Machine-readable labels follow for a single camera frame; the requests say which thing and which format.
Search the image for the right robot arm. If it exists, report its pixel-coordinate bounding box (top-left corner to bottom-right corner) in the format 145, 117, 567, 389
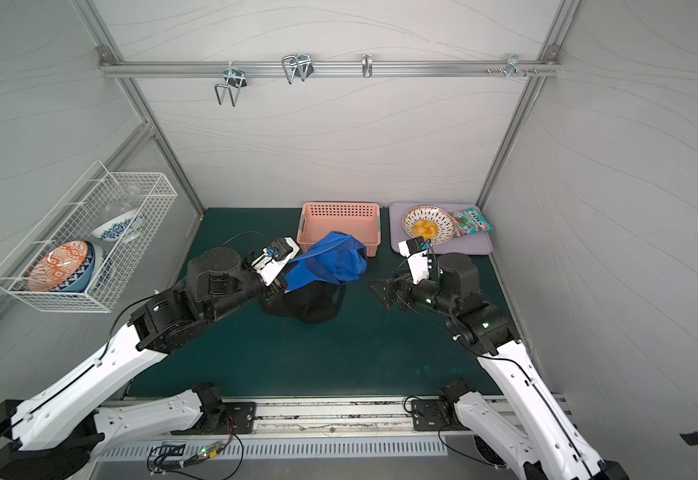
369, 252, 628, 479

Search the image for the metal double hook left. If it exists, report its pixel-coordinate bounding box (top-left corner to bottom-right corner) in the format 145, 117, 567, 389
214, 64, 247, 107

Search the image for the blue baseball cap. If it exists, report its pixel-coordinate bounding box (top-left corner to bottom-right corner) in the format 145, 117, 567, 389
285, 232, 368, 292

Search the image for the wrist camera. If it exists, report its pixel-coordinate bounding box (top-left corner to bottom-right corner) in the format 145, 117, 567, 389
251, 237, 300, 287
398, 236, 431, 285

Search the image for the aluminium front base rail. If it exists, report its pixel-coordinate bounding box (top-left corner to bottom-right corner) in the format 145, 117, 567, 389
78, 393, 572, 444

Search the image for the lilac tray mat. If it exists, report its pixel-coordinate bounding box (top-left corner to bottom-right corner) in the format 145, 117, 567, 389
389, 202, 493, 256

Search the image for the orange patterned bowl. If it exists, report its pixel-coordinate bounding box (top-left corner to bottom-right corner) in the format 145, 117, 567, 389
27, 240, 91, 292

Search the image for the metal hook right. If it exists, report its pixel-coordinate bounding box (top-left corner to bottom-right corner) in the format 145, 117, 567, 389
485, 54, 539, 78

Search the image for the small metal hook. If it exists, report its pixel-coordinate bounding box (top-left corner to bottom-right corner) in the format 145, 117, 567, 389
361, 54, 373, 79

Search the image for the aluminium crossbar rail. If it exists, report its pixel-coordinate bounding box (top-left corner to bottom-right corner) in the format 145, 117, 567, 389
99, 47, 562, 80

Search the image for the white perforated vent strip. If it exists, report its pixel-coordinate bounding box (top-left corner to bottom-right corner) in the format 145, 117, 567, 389
100, 435, 448, 462

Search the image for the right base cable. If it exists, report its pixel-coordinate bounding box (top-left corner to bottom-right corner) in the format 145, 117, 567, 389
402, 391, 506, 469

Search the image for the left base cable bundle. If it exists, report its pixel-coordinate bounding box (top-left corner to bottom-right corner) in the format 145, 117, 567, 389
146, 413, 248, 480

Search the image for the patterned bowl with fruit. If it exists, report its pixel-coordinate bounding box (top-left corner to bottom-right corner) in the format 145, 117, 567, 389
402, 205, 456, 245

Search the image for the metal double hook middle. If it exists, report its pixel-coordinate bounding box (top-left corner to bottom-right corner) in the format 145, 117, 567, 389
281, 54, 315, 84

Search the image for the blue patterned bowl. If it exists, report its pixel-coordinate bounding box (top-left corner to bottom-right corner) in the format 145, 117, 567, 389
91, 208, 143, 244

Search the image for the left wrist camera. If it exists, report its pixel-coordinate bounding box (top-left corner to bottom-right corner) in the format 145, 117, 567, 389
251, 237, 300, 287

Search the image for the black baseball cap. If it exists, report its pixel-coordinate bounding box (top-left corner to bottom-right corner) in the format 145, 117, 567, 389
259, 281, 346, 324

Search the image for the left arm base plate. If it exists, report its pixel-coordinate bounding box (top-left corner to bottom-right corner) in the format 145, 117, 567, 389
171, 402, 257, 436

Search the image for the green snack packet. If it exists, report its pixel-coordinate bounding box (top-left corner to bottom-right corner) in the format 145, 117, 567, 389
450, 207, 494, 237

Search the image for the metal double hook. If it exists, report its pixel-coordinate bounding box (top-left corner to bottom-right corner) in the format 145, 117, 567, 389
281, 54, 315, 84
214, 64, 247, 107

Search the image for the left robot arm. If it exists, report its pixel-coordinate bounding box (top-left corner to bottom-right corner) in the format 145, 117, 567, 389
0, 237, 299, 479

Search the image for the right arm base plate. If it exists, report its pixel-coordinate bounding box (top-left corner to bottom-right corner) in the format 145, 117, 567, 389
404, 396, 466, 432

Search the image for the white wire basket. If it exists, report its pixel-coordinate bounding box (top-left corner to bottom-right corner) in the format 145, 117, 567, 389
0, 161, 177, 313

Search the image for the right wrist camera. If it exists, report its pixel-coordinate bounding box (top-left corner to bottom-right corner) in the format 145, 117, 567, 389
398, 236, 431, 285

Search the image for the pink plastic basket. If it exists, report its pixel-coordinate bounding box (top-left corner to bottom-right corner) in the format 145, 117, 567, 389
296, 202, 382, 257

